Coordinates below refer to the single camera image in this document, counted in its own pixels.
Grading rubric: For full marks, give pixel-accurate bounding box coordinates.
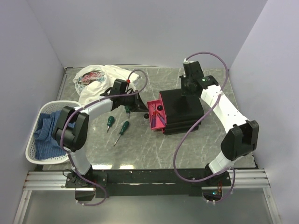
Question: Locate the black drawer cabinet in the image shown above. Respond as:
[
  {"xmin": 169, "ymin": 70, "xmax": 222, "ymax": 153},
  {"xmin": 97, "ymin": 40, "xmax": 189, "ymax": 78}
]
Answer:
[{"xmin": 159, "ymin": 89, "xmax": 205, "ymax": 135}]

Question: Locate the small red screwdriver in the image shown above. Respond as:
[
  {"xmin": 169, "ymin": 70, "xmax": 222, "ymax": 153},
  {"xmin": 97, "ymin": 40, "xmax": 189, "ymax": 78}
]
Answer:
[{"xmin": 156, "ymin": 110, "xmax": 166, "ymax": 126}]

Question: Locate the blue red screwdriver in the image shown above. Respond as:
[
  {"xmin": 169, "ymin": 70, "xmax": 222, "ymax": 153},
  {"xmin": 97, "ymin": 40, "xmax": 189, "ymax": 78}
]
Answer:
[{"xmin": 151, "ymin": 104, "xmax": 157, "ymax": 128}]

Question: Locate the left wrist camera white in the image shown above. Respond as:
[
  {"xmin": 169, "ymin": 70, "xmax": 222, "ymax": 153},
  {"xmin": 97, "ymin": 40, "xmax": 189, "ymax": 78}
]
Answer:
[{"xmin": 128, "ymin": 79, "xmax": 140, "ymax": 91}]

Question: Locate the aluminium rail frame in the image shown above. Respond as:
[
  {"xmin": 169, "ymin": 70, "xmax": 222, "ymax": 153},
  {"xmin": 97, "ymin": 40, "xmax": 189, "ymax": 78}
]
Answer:
[{"xmin": 23, "ymin": 169, "xmax": 271, "ymax": 191}]

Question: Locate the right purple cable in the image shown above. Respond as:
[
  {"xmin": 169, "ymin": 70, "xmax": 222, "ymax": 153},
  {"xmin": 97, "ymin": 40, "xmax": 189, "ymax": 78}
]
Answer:
[{"xmin": 174, "ymin": 51, "xmax": 236, "ymax": 203}]

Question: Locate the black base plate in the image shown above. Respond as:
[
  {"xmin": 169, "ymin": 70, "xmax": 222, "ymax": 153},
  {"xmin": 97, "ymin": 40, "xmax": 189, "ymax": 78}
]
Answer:
[{"xmin": 65, "ymin": 168, "xmax": 232, "ymax": 198}]

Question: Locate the green long screwdriver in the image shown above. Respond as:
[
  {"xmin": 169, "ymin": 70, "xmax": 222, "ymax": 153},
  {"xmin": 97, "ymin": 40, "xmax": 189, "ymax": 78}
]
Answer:
[{"xmin": 113, "ymin": 121, "xmax": 130, "ymax": 146}]

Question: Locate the white floral t-shirt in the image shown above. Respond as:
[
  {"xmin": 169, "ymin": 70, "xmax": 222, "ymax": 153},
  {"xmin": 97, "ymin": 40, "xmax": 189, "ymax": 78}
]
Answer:
[{"xmin": 73, "ymin": 65, "xmax": 139, "ymax": 105}]

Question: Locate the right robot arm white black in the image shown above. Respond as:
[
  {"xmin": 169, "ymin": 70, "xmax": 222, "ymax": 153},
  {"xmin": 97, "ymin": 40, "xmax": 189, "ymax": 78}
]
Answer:
[{"xmin": 180, "ymin": 60, "xmax": 259, "ymax": 186}]

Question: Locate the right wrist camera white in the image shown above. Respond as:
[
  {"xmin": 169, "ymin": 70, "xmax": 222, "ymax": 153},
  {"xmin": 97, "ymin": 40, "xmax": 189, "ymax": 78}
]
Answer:
[{"xmin": 183, "ymin": 58, "xmax": 194, "ymax": 67}]

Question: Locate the blue checked shirt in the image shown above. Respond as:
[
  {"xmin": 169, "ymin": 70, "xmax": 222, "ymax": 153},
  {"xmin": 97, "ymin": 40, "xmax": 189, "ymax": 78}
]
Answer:
[{"xmin": 33, "ymin": 111, "xmax": 65, "ymax": 160}]

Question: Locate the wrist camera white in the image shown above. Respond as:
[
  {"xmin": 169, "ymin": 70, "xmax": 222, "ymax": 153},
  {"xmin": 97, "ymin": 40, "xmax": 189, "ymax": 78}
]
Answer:
[
  {"xmin": 183, "ymin": 58, "xmax": 194, "ymax": 67},
  {"xmin": 128, "ymin": 79, "xmax": 140, "ymax": 91}
]

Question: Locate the white laundry basket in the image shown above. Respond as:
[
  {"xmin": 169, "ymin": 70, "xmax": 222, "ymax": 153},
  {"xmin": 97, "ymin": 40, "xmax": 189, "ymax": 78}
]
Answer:
[{"xmin": 25, "ymin": 100, "xmax": 81, "ymax": 165}]

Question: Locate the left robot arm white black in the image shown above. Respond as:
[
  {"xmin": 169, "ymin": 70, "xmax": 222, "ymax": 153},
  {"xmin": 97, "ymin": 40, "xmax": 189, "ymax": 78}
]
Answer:
[{"xmin": 52, "ymin": 79, "xmax": 148, "ymax": 188}]

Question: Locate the green stubby screwdriver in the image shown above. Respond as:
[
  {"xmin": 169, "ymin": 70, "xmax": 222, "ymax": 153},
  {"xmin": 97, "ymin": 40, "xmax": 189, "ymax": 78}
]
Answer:
[{"xmin": 107, "ymin": 116, "xmax": 115, "ymax": 132}]

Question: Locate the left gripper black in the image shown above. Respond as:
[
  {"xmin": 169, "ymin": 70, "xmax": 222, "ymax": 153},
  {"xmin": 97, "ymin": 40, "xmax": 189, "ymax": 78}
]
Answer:
[{"xmin": 120, "ymin": 91, "xmax": 149, "ymax": 113}]

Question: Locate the green screwdriver upper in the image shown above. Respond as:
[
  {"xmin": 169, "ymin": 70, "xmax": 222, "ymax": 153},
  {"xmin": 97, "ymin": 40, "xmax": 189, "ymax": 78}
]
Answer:
[{"xmin": 125, "ymin": 106, "xmax": 130, "ymax": 118}]

